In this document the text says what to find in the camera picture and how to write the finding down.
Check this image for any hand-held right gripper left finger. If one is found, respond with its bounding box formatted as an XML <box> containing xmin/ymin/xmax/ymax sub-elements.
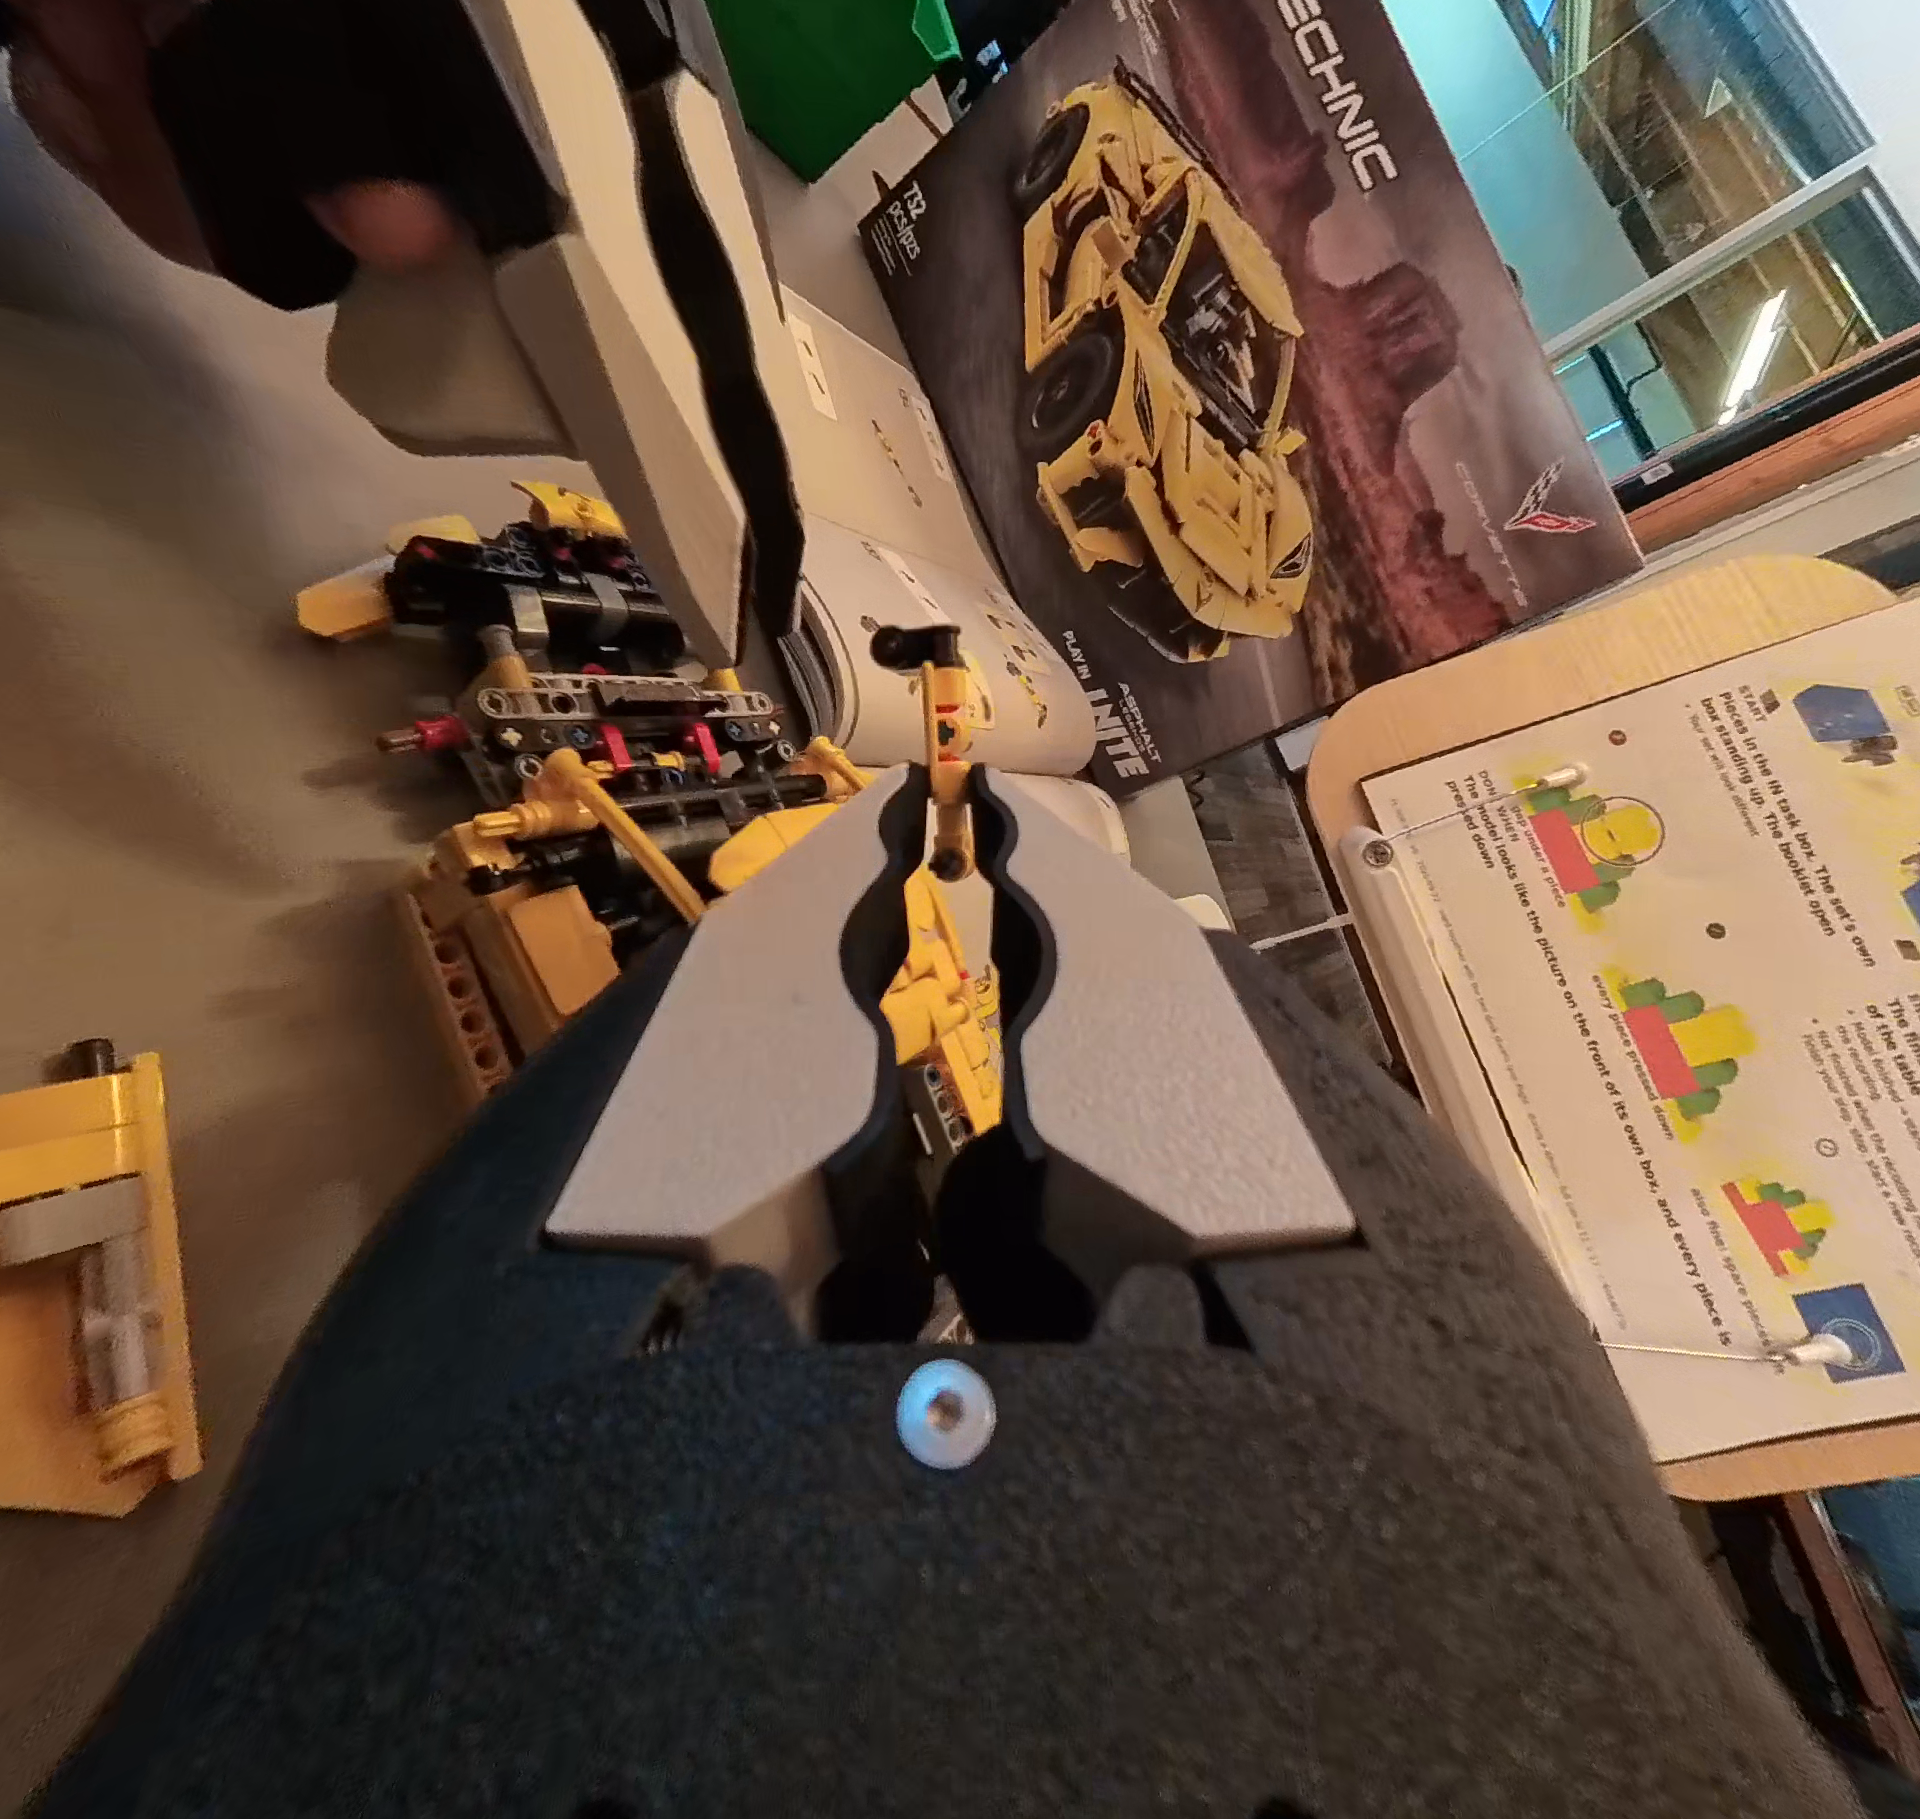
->
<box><xmin>543</xmin><ymin>763</ymin><xmax>925</xmax><ymax>1337</ymax></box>

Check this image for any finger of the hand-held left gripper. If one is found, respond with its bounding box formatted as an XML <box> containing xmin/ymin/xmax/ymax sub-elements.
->
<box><xmin>660</xmin><ymin>68</ymin><xmax>811</xmax><ymax>639</ymax></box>
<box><xmin>423</xmin><ymin>0</ymin><xmax>752</xmax><ymax>666</ymax></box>

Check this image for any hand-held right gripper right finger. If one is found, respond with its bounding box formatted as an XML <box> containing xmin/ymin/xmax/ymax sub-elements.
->
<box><xmin>966</xmin><ymin>767</ymin><xmax>1358</xmax><ymax>1329</ymax></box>

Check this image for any yellow brick car model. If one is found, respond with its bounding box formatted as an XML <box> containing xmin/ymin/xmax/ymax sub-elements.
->
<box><xmin>295</xmin><ymin>481</ymin><xmax>1010</xmax><ymax>1153</ymax></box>

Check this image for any building instruction booklet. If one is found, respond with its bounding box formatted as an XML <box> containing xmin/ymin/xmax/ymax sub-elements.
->
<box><xmin>772</xmin><ymin>281</ymin><xmax>1130</xmax><ymax>839</ymax></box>

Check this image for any yellow brick link arm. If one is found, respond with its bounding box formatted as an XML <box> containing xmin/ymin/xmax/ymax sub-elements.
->
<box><xmin>918</xmin><ymin>656</ymin><xmax>983</xmax><ymax>883</ymax></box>

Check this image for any small yellow brick subassembly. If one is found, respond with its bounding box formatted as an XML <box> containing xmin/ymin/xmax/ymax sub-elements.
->
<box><xmin>0</xmin><ymin>1039</ymin><xmax>207</xmax><ymax>1522</ymax></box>

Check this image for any grey desk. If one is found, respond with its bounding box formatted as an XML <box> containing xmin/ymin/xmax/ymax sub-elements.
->
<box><xmin>0</xmin><ymin>95</ymin><xmax>1248</xmax><ymax>1819</ymax></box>

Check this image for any person's left hand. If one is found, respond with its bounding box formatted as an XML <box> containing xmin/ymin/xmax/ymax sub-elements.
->
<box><xmin>0</xmin><ymin>0</ymin><xmax>455</xmax><ymax>307</ymax></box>

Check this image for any green plastic bin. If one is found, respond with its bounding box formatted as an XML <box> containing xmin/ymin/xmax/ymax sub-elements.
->
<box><xmin>681</xmin><ymin>0</ymin><xmax>963</xmax><ymax>186</ymax></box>

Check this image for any white document stand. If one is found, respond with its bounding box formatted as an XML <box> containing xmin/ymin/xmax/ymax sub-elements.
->
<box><xmin>1307</xmin><ymin>556</ymin><xmax>1920</xmax><ymax>1506</ymax></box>

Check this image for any dark car set box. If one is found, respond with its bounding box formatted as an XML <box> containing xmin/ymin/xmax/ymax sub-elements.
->
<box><xmin>857</xmin><ymin>0</ymin><xmax>1647</xmax><ymax>805</ymax></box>

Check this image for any tall glass window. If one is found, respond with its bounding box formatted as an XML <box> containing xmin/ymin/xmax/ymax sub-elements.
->
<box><xmin>1336</xmin><ymin>0</ymin><xmax>1920</xmax><ymax>492</ymax></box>

